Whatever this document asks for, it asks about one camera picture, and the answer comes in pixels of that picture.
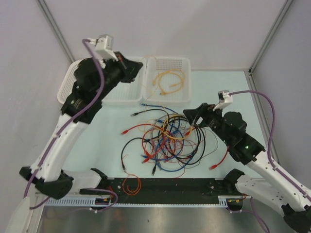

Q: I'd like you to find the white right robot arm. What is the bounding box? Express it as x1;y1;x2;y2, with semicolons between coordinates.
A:
183;103;311;233

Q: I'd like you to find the clear right plastic basket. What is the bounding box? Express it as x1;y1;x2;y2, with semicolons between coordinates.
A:
143;56;191;106

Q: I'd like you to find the orange thin wire front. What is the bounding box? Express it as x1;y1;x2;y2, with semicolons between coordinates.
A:
123;172;142;196

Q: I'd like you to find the red ethernet cable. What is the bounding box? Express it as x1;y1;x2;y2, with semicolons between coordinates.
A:
121;123;171;163
208;145;230;170

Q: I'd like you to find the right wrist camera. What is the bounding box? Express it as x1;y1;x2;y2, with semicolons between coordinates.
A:
213;90;233;111

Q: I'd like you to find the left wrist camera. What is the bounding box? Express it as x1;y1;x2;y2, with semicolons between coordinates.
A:
95;34;116;60

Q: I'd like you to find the clear middle plastic basket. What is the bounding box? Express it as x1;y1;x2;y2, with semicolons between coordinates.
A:
102;57;147;106

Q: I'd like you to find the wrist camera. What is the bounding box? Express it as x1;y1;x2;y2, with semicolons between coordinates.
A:
95;34;116;60
213;90;233;111

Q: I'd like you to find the yellow ethernet cable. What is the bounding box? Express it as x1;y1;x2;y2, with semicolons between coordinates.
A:
157;72;187;96
151;70;187;95
162;116;197;140

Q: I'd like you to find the thin blue wire top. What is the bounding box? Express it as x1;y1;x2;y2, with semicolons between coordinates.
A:
140;103;179;115

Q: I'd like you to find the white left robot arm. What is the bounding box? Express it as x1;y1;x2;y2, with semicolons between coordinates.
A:
19;52;144;200

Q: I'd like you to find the short black ethernet cable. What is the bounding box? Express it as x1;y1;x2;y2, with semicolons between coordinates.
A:
131;109;171;119

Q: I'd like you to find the red ethernet cable centre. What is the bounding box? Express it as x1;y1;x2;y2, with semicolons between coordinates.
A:
121;123;171;163

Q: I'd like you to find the cream perforated plastic basket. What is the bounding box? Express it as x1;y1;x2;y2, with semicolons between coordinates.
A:
57;60;81;104

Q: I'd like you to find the thin red wire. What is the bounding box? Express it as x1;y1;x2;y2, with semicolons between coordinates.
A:
142;114;219;179

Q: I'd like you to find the black mounting base plate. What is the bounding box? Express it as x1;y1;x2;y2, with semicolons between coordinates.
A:
80;177;243;205

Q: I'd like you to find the long black cable loop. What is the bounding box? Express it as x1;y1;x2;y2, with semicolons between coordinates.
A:
167;115;207;166

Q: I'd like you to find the thin brown wire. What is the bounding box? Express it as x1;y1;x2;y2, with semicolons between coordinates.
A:
184;131;221;161

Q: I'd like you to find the blue ethernet cable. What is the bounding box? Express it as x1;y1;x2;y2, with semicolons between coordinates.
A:
142;118;195;176

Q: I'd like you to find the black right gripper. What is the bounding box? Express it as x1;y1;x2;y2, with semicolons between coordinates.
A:
182;102;231;145

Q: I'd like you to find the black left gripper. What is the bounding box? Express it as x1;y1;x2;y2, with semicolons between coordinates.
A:
97;51;144;100

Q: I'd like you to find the black ethernet cable left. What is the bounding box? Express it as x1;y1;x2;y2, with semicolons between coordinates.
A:
121;137;146;173

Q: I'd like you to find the clear plastic basket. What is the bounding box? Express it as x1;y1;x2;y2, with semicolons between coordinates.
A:
102;57;147;106
143;56;191;106

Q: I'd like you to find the white slotted cable duct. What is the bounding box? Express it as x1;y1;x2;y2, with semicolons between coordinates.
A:
46;197;117;207

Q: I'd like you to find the red ethernet cable right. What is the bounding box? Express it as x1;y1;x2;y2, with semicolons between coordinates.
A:
208;145;230;170

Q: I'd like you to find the orange thin wire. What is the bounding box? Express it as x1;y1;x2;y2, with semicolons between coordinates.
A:
149;132;184;163
123;172;142;196

